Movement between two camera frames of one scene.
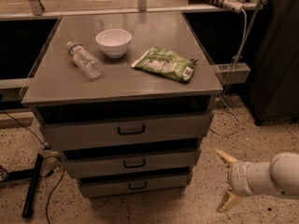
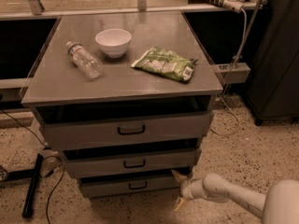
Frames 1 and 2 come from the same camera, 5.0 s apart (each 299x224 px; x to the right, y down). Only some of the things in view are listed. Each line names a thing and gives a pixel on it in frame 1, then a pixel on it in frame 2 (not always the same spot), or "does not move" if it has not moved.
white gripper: x=239 y=177 -> x=186 y=189
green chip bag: x=166 y=63 does not move
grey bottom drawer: x=134 y=185 does not move
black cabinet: x=273 y=87 does not move
